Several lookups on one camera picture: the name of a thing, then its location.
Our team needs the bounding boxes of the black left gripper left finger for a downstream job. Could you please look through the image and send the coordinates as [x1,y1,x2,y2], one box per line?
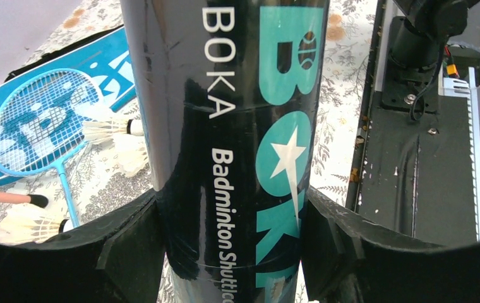
[0,190,164,302]

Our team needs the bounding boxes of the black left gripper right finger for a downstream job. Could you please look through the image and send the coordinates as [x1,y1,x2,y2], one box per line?
[301,187,480,302]

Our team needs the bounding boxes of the black shuttlecock tube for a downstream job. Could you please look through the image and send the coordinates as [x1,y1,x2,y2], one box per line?
[121,1,329,302]

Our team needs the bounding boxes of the white shuttlecock front centre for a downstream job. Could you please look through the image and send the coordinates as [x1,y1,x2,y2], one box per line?
[0,204,74,245]

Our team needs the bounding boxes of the white shuttlecock near tripod foot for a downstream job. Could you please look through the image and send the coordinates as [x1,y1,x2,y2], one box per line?
[113,134,149,177]

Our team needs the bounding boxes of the white shuttlecock by tripod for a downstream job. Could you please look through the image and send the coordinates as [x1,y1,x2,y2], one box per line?
[82,119,144,145]

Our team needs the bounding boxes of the light blue racket on bag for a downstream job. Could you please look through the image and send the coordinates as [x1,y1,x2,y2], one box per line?
[0,68,104,227]

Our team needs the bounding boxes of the pink tripod stand legs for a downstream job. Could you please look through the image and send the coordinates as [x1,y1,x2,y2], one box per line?
[0,192,49,208]

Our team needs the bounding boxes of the blue sport racket bag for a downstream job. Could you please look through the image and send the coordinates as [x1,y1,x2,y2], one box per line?
[0,26,136,186]

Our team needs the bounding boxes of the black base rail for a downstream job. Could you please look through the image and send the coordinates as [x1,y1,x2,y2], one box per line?
[345,1,480,246]

